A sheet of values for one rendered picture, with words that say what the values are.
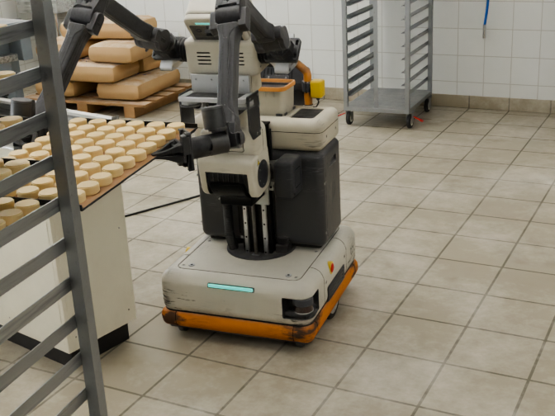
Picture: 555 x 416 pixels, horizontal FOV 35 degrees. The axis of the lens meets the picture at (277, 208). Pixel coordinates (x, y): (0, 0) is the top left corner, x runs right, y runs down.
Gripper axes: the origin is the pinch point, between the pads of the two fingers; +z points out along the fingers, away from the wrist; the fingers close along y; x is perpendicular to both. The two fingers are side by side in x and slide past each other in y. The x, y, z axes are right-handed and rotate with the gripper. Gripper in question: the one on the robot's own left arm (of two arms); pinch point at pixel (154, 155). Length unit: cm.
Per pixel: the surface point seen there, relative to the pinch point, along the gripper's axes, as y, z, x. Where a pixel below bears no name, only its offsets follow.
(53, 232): 45, 16, 81
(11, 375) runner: 22, 48, -50
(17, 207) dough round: -5, 39, -34
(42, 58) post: -35, 30, -35
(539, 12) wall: 38, -371, 280
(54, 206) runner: -4.5, 32.4, -35.5
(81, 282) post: 13.0, 29.6, -36.3
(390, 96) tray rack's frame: 94, -278, 332
